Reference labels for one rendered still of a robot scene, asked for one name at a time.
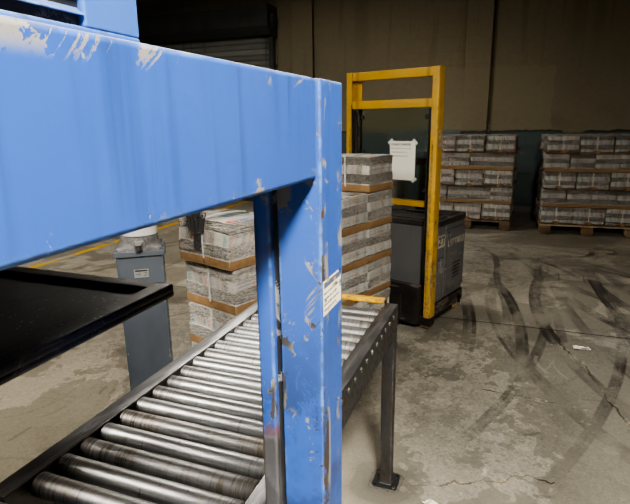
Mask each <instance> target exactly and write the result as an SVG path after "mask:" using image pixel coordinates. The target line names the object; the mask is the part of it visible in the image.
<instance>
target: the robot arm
mask: <svg viewBox="0 0 630 504"><path fill-rule="evenodd" d="M186 217H187V221H188V225H189V230H190V232H192V233H193V238H194V248H196V249H197V248H201V233H204V224H205V217H206V214H203V213H202V212H199V213H195V214H192V215H188V216H186ZM161 242H162V238H160V237H158V230H157V225H155V226H151V227H148V228H144V229H141V230H138V231H134V232H131V233H128V234H124V235H121V236H120V241H119V246H118V247H117V248H116V253H121V252H130V251H144V250H160V249H162V245H161Z"/></svg>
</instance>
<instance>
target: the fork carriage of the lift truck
mask: <svg viewBox="0 0 630 504"><path fill-rule="evenodd" d="M390 280H391V283H390V286H389V288H390V295H389V303H392V304H398V318H400V321H402V322H406V323H410V324H414V325H417V324H418V323H420V301H421V285H419V284H414V283H409V282H404V281H399V280H394V279H390Z"/></svg>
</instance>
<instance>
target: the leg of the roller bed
mask: <svg viewBox="0 0 630 504"><path fill-rule="evenodd" d="M396 348H397V333H396V335H395V337H394V339H393V340H392V342H391V344H390V346H389V348H388V349H387V351H386V353H385V355H384V357H383V358H382V377H381V426H380V475H379V481H381V482H385V483H389V484H390V483H391V481H392V478H393V456H394V420H395V384H396ZM393 479H394V478H393ZM379 481H378V482H379ZM392 482H393V481H392ZM379 483H380V482H379ZM385 483H383V484H385ZM389 484H387V485H389Z"/></svg>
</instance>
